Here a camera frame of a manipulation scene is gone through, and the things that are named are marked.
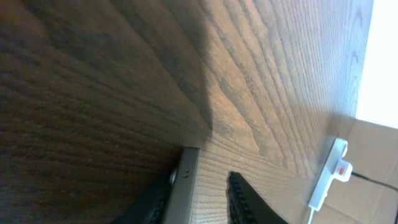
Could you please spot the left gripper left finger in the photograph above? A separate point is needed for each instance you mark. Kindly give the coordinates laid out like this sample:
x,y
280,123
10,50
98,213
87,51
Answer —
x,y
150,206

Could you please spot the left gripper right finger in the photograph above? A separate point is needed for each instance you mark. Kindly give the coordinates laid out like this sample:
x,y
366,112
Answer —
x,y
246,206

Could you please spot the white charger plug adapter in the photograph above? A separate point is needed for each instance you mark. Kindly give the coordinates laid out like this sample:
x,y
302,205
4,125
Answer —
x,y
343,171

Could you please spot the white power strip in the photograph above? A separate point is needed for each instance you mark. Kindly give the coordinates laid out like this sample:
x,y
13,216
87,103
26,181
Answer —
x,y
337,152

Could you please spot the brown cardboard sheet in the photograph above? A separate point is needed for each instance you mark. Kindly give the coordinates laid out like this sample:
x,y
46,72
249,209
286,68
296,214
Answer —
x,y
370,195

